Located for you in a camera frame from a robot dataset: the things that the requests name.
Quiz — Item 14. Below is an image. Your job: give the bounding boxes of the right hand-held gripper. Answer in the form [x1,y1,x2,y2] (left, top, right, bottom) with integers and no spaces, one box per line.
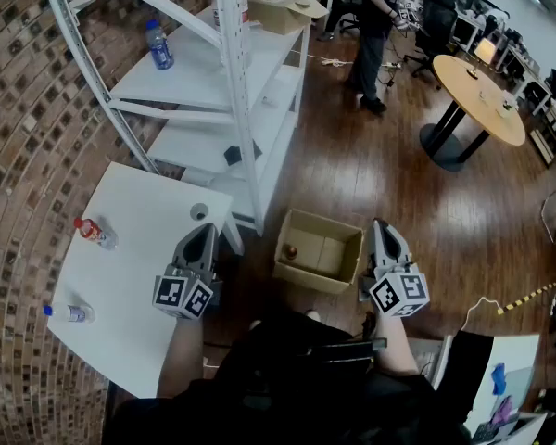
[359,219,431,318]

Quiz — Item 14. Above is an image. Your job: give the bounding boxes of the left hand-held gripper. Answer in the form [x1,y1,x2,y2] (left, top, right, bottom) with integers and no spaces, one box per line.
[152,222,223,322]

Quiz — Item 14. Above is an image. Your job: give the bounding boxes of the brown cardboard box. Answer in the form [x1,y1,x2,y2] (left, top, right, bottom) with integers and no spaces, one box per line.
[272,208,366,295]

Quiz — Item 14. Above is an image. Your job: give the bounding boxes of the clear bottle with red cap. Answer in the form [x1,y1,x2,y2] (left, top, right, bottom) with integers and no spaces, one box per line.
[72,217,120,251]

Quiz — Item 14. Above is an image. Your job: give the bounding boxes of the clear bottle with blue cap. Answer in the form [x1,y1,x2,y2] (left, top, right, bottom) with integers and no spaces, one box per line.
[43,301,96,324]

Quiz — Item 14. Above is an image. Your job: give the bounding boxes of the person's left forearm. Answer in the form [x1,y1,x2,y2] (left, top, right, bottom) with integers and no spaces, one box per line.
[156,315,206,401]

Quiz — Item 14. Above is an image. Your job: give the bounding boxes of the person's right forearm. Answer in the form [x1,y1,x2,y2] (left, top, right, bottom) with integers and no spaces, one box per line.
[373,312,421,375]

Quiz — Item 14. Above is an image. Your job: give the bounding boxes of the small black block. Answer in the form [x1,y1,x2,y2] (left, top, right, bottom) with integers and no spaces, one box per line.
[222,141,264,166]

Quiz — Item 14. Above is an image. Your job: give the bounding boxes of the yellow black striped tape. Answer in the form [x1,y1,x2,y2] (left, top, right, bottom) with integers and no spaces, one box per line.
[497,273,556,315]

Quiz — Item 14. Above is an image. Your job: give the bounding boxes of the blue cloth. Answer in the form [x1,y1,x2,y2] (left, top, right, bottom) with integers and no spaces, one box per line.
[490,362,509,396]

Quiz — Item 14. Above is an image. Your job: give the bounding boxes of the person's black clothing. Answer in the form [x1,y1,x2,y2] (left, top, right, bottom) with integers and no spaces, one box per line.
[101,308,469,445]

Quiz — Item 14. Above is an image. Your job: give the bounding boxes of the white metal shelf rack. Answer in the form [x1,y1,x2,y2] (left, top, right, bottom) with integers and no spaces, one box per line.
[39,0,314,238]

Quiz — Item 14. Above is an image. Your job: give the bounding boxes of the round wooden table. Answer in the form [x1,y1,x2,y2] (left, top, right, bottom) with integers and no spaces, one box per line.
[419,53,527,173]

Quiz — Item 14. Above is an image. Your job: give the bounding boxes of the low wooden shelf unit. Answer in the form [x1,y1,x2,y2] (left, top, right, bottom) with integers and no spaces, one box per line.
[530,99,556,166]

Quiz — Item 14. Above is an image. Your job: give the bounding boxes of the blue label plastic bottle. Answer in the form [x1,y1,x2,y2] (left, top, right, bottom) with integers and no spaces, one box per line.
[144,19,175,71]

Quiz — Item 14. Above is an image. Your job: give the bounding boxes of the open laptop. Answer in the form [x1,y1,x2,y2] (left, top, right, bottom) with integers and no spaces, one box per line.
[472,396,548,445]

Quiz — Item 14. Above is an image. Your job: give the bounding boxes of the desk lamp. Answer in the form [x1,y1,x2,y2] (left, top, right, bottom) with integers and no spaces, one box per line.
[474,38,499,64]

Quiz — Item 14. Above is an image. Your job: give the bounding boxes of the black office chair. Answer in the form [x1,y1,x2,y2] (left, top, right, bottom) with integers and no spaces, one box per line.
[405,0,460,81]

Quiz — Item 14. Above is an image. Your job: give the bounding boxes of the large clear plastic bottle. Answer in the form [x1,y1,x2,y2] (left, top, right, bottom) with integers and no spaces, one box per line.
[211,0,261,34]

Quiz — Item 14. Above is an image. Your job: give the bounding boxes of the flapped cardboard carton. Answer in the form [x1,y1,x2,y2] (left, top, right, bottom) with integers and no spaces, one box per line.
[247,0,330,35]

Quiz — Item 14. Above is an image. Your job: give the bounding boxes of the white floor cable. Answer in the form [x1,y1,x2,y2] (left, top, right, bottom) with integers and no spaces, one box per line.
[461,296,506,333]

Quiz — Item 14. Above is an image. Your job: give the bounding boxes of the black chair metal frame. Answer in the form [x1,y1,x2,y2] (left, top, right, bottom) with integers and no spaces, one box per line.
[305,338,388,365]

